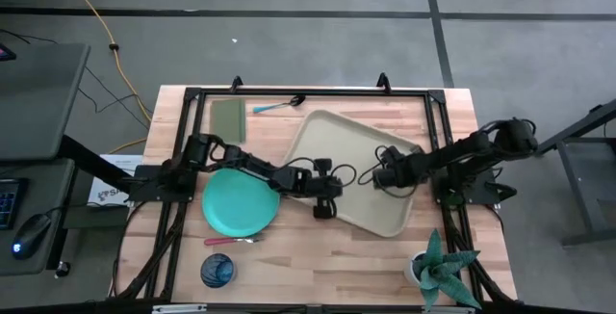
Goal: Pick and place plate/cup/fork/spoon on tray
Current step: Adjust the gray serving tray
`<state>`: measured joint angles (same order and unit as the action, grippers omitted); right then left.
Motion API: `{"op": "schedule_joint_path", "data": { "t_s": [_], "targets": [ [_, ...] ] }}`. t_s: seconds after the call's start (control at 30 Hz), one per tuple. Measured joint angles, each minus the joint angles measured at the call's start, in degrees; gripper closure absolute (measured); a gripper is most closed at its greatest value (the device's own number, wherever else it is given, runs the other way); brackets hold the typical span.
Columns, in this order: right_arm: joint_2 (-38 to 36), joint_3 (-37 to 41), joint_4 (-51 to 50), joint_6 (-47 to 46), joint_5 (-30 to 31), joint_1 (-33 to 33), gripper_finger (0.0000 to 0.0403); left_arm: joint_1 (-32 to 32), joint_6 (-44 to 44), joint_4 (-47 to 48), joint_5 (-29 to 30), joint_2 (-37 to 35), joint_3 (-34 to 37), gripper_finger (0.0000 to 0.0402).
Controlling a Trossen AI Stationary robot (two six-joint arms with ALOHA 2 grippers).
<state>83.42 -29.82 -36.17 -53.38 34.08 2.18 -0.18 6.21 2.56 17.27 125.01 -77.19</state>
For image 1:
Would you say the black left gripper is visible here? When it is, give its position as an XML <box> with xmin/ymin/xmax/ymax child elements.
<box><xmin>306</xmin><ymin>158</ymin><xmax>345</xmax><ymax>220</ymax></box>

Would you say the beige plastic tray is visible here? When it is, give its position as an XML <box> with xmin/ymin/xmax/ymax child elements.
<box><xmin>282</xmin><ymin>108</ymin><xmax>425</xmax><ymax>239</ymax></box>

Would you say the blue-handled spoon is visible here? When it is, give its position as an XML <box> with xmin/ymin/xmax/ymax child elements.
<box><xmin>252</xmin><ymin>94</ymin><xmax>307</xmax><ymax>115</ymax></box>

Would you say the teal plate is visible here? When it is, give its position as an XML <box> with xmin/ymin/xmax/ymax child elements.
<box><xmin>201</xmin><ymin>168</ymin><xmax>281</xmax><ymax>239</ymax></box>

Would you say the red-handled fork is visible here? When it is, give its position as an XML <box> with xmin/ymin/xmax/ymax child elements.
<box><xmin>203</xmin><ymin>235</ymin><xmax>265</xmax><ymax>248</ymax></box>

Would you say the blue patterned cup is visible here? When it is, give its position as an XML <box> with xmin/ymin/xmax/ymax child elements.
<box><xmin>199</xmin><ymin>252</ymin><xmax>237</xmax><ymax>289</ymax></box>

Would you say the potted succulent plant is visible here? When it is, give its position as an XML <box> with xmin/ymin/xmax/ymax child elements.
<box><xmin>403</xmin><ymin>228</ymin><xmax>483</xmax><ymax>311</ymax></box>

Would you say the green notebook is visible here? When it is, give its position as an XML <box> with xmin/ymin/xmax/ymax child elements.
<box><xmin>209</xmin><ymin>97</ymin><xmax>247</xmax><ymax>144</ymax></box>

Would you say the short black floor tape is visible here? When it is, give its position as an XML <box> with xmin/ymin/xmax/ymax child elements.
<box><xmin>422</xmin><ymin>0</ymin><xmax>456</xmax><ymax>89</ymax></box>

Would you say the black metal stand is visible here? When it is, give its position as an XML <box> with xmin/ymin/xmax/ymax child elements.
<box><xmin>531</xmin><ymin>97</ymin><xmax>616</xmax><ymax>248</ymax></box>

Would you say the long black floor tape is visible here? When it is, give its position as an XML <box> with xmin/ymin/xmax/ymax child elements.
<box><xmin>0</xmin><ymin>6</ymin><xmax>616</xmax><ymax>21</ymax></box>

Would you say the white printed sheet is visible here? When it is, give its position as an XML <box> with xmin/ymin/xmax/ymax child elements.
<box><xmin>87</xmin><ymin>153</ymin><xmax>145</xmax><ymax>208</ymax></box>

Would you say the dark grey flat panel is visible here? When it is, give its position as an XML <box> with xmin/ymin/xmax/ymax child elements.
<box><xmin>64</xmin><ymin>204</ymin><xmax>130</xmax><ymax>231</ymax></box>

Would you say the black desk leg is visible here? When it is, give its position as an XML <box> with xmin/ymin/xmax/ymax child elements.
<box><xmin>57</xmin><ymin>134</ymin><xmax>141</xmax><ymax>195</ymax></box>

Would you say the grey keyboard shelf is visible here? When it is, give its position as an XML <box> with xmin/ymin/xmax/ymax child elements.
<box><xmin>0</xmin><ymin>157</ymin><xmax>76</xmax><ymax>276</ymax></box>

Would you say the grey desk top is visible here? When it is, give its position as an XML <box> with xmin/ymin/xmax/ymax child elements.
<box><xmin>0</xmin><ymin>41</ymin><xmax>91</xmax><ymax>162</ymax></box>

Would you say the black computer mouse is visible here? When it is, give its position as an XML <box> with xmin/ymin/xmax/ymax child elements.
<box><xmin>10</xmin><ymin>212</ymin><xmax>53</xmax><ymax>261</ymax></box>

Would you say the black keyboard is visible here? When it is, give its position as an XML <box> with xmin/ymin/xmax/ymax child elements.
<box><xmin>0</xmin><ymin>177</ymin><xmax>28</xmax><ymax>231</ymax></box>

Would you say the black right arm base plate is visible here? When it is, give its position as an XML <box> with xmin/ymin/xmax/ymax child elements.
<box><xmin>431</xmin><ymin>167</ymin><xmax>501</xmax><ymax>205</ymax></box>

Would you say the black aluminium frame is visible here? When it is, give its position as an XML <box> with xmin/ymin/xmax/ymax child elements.
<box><xmin>108</xmin><ymin>86</ymin><xmax>519</xmax><ymax>305</ymax></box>

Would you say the silver bracket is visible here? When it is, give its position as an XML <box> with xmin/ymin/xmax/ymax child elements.
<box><xmin>151</xmin><ymin>303</ymin><xmax>208</xmax><ymax>314</ymax></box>
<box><xmin>422</xmin><ymin>305</ymin><xmax>476</xmax><ymax>314</ymax></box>

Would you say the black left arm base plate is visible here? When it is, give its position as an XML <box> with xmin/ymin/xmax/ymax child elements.
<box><xmin>127</xmin><ymin>163</ymin><xmax>198</xmax><ymax>204</ymax></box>

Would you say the yellow cable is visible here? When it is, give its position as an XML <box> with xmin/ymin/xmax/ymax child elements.
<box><xmin>54</xmin><ymin>0</ymin><xmax>154</xmax><ymax>155</ymax></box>

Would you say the thin black floor cable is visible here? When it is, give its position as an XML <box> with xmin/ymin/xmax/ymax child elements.
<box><xmin>0</xmin><ymin>27</ymin><xmax>151</xmax><ymax>131</ymax></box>

